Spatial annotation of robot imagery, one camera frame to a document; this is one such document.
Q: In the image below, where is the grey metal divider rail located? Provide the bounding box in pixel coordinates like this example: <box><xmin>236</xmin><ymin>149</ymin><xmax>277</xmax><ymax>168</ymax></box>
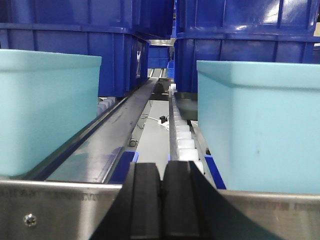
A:
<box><xmin>47</xmin><ymin>77</ymin><xmax>158</xmax><ymax>183</ymax></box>

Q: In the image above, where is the dark blue crate upper right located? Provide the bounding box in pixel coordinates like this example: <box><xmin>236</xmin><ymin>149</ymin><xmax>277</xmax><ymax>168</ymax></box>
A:
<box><xmin>174</xmin><ymin>0</ymin><xmax>320</xmax><ymax>93</ymax></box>

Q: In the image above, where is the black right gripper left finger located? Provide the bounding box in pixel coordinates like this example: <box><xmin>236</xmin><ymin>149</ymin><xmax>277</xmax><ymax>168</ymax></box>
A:
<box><xmin>90</xmin><ymin>163</ymin><xmax>162</xmax><ymax>240</ymax></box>

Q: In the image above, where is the light blue bin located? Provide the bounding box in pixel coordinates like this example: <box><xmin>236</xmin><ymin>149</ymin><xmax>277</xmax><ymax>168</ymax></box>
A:
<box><xmin>196</xmin><ymin>60</ymin><xmax>320</xmax><ymax>194</ymax></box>
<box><xmin>0</xmin><ymin>49</ymin><xmax>102</xmax><ymax>177</ymax></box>

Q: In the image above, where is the white roller track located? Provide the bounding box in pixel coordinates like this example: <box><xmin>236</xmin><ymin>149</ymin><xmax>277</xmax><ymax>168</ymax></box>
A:
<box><xmin>168</xmin><ymin>83</ymin><xmax>205</xmax><ymax>174</ymax></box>

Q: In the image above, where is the dark blue crate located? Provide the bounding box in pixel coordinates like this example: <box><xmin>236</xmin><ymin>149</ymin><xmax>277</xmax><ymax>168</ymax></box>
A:
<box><xmin>0</xmin><ymin>0</ymin><xmax>151</xmax><ymax>98</ymax></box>
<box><xmin>174</xmin><ymin>0</ymin><xmax>320</xmax><ymax>93</ymax></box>

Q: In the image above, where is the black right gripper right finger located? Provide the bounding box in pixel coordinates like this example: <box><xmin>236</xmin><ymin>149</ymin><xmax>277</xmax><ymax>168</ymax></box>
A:
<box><xmin>162</xmin><ymin>160</ymin><xmax>281</xmax><ymax>240</ymax></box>

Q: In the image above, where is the dark blue crate upper left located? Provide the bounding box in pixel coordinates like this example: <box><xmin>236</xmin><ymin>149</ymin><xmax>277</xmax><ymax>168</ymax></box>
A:
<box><xmin>0</xmin><ymin>0</ymin><xmax>151</xmax><ymax>98</ymax></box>

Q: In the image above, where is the dark grey bowl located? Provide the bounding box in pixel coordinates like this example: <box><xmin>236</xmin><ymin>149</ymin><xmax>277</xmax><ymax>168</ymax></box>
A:
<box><xmin>174</xmin><ymin>92</ymin><xmax>198</xmax><ymax>121</ymax></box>

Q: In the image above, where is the stainless steel shelf front rail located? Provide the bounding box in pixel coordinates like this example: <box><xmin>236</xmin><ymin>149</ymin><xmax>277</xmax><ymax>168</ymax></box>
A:
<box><xmin>0</xmin><ymin>180</ymin><xmax>320</xmax><ymax>240</ymax></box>

